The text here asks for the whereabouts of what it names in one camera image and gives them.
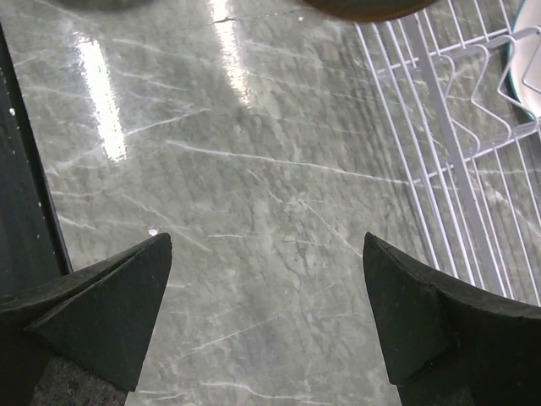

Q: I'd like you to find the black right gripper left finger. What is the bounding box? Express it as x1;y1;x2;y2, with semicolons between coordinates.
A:
1;233;172;405

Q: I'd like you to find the blue striped white plate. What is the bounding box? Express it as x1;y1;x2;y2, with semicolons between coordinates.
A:
57;0;153;13

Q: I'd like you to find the teal saucer brown rim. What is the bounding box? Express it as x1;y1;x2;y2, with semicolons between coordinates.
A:
303;0;435;24

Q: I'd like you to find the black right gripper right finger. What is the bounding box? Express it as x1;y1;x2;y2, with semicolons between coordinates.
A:
363;233;540;405

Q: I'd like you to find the white wire dish rack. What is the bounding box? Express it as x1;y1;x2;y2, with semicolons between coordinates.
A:
357;1;540;305

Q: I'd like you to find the black table front beam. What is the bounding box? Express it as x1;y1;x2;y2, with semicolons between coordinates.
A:
1;36;73;296

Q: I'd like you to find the watermelon pattern plate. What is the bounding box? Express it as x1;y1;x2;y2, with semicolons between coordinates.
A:
507;1;540;121

